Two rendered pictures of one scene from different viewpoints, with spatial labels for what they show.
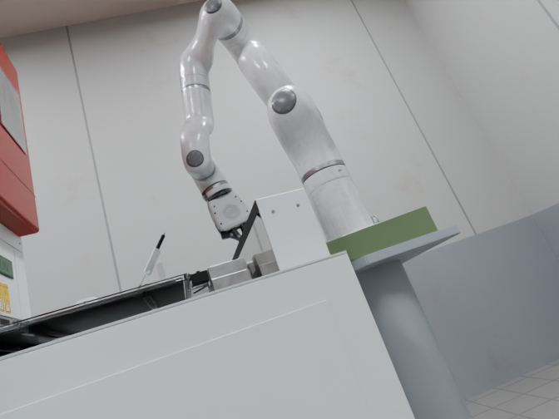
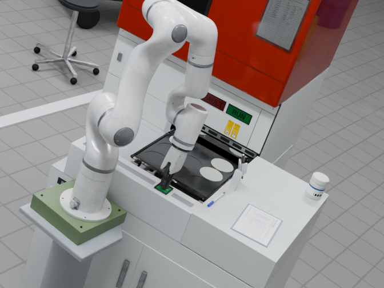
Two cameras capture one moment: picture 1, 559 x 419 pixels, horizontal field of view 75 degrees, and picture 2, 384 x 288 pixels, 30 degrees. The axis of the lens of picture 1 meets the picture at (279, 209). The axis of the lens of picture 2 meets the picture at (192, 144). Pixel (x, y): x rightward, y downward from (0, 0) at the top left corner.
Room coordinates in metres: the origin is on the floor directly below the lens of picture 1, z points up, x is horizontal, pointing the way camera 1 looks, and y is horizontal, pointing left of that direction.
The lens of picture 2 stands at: (2.41, -1.63, 2.41)
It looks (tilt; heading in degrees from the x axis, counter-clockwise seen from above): 29 degrees down; 128
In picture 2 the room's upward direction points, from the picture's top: 20 degrees clockwise
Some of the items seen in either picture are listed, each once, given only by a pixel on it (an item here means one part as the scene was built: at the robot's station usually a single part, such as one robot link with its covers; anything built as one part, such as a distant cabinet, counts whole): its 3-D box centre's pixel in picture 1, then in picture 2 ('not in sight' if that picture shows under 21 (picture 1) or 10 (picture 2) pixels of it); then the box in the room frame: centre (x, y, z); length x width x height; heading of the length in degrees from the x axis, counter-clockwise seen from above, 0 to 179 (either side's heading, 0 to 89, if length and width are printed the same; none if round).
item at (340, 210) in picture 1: (339, 209); (92, 184); (0.88, -0.14, 0.97); 0.19 x 0.19 x 0.18
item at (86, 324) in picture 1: (107, 316); (189, 162); (0.81, 0.44, 0.90); 0.34 x 0.34 x 0.01; 19
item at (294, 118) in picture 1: (303, 134); (104, 129); (0.85, -0.12, 1.18); 0.19 x 0.12 x 0.24; 164
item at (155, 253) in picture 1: (154, 270); (239, 173); (1.08, 0.42, 1.03); 0.06 x 0.04 x 0.13; 109
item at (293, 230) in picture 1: (264, 267); (131, 187); (0.87, 0.08, 0.89); 0.55 x 0.09 x 0.14; 19
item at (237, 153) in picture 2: not in sight; (208, 145); (0.72, 0.64, 0.89); 0.44 x 0.02 x 0.10; 19
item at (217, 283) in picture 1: (225, 295); not in sight; (0.91, 0.20, 0.87); 0.36 x 0.08 x 0.03; 19
